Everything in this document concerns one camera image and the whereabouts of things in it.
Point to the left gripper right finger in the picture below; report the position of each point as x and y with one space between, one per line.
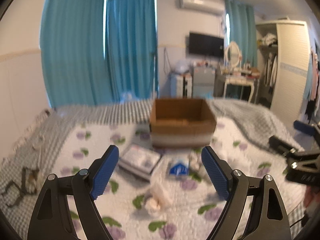
267 218

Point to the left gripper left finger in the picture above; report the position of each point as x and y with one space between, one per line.
51 217

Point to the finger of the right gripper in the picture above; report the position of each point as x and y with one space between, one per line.
283 148
304 128

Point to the blue white tissue pack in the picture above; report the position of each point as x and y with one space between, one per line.
179 166

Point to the white packaged box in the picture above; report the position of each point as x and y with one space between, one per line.
139 161

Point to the person's hand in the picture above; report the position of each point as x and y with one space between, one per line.
311 198

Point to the grey checked blanket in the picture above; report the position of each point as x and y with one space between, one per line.
41 145

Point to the white wardrobe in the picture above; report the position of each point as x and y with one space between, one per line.
283 60

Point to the white dressing table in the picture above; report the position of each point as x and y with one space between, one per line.
223 80

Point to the white floral quilt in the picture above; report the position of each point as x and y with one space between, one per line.
197 206

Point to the small grey fridge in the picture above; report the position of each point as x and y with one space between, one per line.
203 82

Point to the white oval vanity mirror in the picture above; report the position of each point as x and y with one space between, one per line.
232 55

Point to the brown cardboard box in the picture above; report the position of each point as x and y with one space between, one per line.
181 123

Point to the white drawer cabinet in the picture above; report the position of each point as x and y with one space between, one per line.
181 85

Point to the teal curtain right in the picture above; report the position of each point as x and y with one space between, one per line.
243 30

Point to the teal curtain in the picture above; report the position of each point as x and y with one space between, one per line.
243 30
131 48
72 53

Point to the white air conditioner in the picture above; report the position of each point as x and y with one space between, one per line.
211 7

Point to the teal curtain middle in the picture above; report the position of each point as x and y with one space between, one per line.
131 48

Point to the teal curtain left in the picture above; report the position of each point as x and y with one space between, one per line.
72 53

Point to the black wall television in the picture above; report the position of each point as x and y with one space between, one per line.
206 45

